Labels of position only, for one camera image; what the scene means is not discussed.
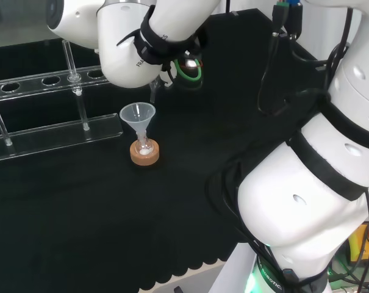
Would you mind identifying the translucent plastic funnel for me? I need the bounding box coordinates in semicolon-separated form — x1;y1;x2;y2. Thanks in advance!
119;103;157;142

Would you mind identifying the black bench cloth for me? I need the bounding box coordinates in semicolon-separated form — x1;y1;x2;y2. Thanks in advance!
0;8;340;293

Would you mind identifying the small glass round-bottom flask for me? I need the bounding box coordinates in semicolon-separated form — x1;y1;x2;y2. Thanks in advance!
134;134;155;156

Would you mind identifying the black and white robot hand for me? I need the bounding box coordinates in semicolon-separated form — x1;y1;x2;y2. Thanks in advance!
160;57;204;91

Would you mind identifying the black cable with green plug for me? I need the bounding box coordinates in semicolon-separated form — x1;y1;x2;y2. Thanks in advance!
257;2;290;116

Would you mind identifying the clear acrylic funnel stand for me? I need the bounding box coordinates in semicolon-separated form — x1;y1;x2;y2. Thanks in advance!
0;38;124;164

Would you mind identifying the brown cork ring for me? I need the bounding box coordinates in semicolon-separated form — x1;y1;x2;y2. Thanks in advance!
129;139;160;167

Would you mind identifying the black cable with blue plug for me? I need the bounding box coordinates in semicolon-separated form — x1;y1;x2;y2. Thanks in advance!
286;0;304;41

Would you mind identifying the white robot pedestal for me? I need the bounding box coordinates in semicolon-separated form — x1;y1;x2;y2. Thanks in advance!
208;241;263;293

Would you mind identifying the clear glass weighing funnel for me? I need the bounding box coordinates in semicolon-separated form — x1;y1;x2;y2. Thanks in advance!
148;76;162;104

